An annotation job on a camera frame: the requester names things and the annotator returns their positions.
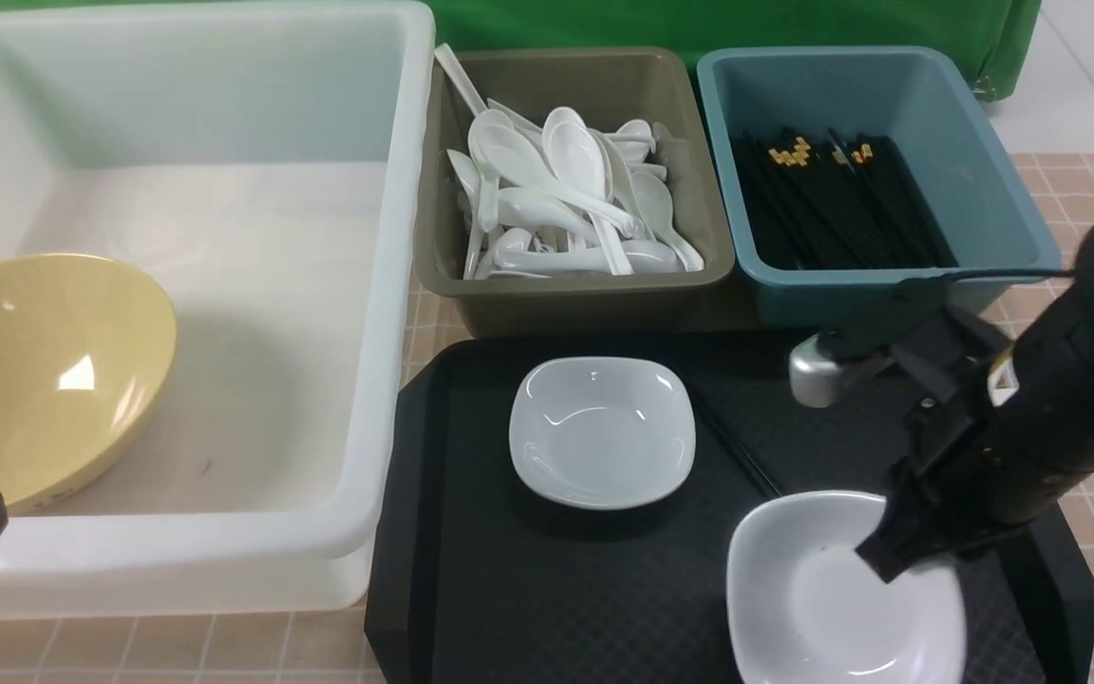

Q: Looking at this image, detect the teal plastic bin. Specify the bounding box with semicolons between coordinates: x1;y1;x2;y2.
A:
696;45;1063;329

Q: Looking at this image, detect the black chopstick gold band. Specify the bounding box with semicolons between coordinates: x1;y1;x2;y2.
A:
690;389;782;501

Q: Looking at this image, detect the green backdrop cloth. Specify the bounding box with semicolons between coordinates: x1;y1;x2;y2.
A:
0;0;1044;102

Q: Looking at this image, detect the white square dish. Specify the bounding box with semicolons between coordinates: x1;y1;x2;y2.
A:
726;490;968;683
508;356;696;511

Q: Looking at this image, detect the pile of black chopsticks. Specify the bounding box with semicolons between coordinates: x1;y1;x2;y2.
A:
730;128;958;270

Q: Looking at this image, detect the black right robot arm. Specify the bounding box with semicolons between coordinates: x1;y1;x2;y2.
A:
856;227;1094;581

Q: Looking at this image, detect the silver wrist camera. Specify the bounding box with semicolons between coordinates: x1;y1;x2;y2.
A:
787;329;895;409

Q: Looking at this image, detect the large white plastic tub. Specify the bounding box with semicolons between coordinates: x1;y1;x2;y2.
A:
0;1;435;621

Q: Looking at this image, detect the pile of white spoons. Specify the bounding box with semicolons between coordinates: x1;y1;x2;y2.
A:
434;44;705;280

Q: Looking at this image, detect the yellow noodle bowl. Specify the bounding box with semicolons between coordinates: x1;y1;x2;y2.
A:
0;253;178;515

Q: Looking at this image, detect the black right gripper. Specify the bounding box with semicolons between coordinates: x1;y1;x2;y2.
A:
856;309;1021;583

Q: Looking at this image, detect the brown plastic bin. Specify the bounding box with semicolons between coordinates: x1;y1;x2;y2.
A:
412;47;735;338

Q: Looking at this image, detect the beige checked table mat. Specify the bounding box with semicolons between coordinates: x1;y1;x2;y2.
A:
368;228;1094;683

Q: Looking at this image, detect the black plastic serving tray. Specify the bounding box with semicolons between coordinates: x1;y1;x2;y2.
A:
365;331;1094;683

